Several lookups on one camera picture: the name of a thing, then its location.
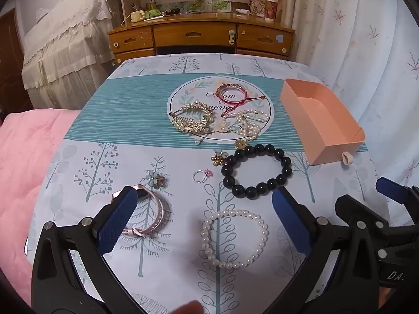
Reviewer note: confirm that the brown wooden door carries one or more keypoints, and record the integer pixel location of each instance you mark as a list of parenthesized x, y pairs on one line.
[(11, 55)]

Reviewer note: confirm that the pink fluffy blanket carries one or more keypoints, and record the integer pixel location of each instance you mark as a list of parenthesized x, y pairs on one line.
[(23, 170)]

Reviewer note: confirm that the beige lace cover cloth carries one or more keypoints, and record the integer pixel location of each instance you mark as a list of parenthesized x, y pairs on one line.
[(65, 55)]

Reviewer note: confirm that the pink cardboard box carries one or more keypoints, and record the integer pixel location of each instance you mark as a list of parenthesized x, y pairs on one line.
[(330, 153)]

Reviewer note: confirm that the person's left hand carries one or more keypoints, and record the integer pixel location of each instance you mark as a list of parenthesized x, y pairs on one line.
[(190, 308)]

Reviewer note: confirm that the cream mug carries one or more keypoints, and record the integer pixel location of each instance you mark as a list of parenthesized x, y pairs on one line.
[(136, 16)]

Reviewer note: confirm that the gold flower earring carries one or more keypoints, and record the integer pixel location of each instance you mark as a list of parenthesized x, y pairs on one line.
[(217, 158)]

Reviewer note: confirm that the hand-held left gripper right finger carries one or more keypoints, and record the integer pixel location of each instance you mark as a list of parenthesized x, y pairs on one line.
[(288, 212)]

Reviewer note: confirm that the green wall hook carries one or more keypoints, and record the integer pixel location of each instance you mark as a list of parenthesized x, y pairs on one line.
[(231, 36)]

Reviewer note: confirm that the paper cup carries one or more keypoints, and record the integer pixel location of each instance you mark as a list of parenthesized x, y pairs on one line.
[(271, 8)]

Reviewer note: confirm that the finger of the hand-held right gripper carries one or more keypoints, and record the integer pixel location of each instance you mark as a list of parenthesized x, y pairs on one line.
[(397, 189), (363, 209)]

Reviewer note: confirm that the round gold brooch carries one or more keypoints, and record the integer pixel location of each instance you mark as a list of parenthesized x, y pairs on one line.
[(241, 144)]

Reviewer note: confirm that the wooden dresser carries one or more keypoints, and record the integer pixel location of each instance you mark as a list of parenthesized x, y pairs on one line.
[(170, 36)]

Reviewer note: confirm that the grey flower brooch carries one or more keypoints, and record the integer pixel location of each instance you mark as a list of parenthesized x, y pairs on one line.
[(158, 180)]

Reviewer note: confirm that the white tube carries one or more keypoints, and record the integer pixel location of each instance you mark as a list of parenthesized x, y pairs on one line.
[(243, 11)]

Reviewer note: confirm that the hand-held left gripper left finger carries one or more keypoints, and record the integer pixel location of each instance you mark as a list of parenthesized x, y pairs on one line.
[(118, 216)]

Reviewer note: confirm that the tree print tablecloth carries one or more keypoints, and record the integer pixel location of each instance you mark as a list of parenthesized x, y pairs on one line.
[(131, 130)]

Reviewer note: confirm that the pink wristwatch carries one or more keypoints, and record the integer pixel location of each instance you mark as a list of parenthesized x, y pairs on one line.
[(160, 216)]

